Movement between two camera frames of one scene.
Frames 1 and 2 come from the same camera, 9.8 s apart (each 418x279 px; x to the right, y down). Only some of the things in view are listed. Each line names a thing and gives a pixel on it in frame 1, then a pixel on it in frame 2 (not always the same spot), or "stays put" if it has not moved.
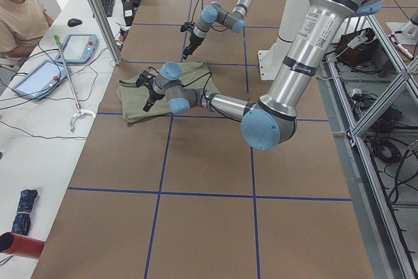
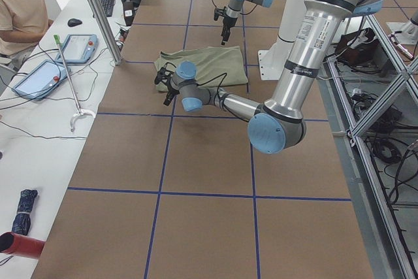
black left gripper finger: [150, 102] to [168, 99]
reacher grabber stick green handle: [80, 112] stays put
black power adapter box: [128, 10] stays put
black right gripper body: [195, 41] to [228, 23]
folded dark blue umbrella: [23, 221] stays put
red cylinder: [21, 245] stays put
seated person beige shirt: [23, 21] stays put
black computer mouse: [74, 22] stays put
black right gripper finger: [188, 51] to [225, 40]
